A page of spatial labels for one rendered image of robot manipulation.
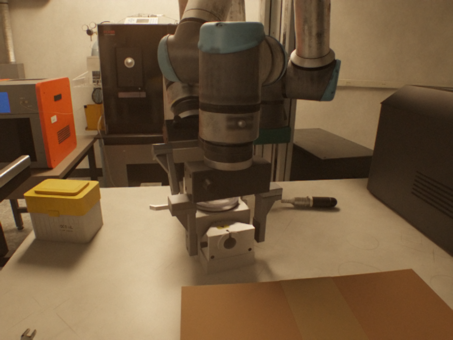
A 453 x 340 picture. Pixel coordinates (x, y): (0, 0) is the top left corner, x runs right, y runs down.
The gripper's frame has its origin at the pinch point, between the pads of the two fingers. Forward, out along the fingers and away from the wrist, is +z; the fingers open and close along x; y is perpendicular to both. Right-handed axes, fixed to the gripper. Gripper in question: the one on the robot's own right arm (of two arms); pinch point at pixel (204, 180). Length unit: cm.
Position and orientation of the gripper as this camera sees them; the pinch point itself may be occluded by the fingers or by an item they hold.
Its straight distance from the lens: 64.1
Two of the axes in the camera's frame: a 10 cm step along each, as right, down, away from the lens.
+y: 2.9, -3.5, -8.9
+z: 2.1, 9.3, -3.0
